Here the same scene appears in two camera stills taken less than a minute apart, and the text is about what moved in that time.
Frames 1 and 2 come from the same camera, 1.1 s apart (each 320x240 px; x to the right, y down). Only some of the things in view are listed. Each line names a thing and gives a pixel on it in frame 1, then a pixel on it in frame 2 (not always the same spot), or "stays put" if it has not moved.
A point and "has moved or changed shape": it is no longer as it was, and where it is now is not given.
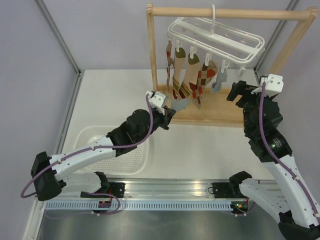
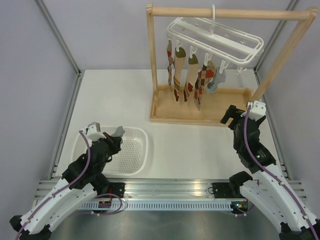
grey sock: [180, 104] has moved or changed shape
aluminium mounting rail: [170, 189] stays put
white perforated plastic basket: [135, 162] stays put
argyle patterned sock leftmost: [168, 51] stays put
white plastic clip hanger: [216, 40] stays put
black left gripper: [167, 117] -> [116, 141]
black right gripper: [241, 87] -> [233, 112]
